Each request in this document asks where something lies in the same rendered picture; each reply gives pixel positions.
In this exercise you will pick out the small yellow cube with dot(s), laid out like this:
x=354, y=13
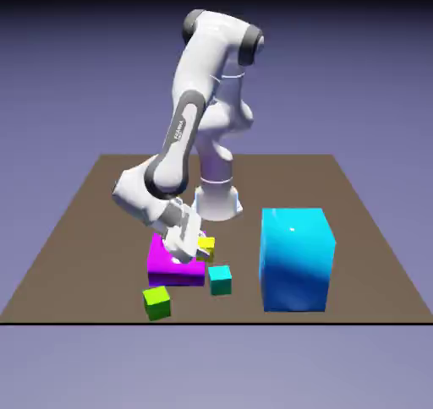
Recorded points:
x=207, y=242

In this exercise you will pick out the small cyan cube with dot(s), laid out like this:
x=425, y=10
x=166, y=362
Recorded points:
x=220, y=279

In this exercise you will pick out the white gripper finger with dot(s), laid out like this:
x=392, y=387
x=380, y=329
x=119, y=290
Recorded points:
x=203, y=252

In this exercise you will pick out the large blue box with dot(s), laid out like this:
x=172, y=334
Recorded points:
x=294, y=260

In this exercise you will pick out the large magenta box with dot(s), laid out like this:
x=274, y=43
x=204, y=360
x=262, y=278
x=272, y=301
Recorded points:
x=162, y=263

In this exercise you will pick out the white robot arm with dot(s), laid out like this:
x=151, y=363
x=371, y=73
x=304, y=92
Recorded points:
x=189, y=77

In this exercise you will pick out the small green cube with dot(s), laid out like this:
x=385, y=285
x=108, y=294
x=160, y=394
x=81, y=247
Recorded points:
x=157, y=302

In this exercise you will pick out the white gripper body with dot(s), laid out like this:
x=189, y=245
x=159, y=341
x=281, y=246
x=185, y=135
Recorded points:
x=181, y=243

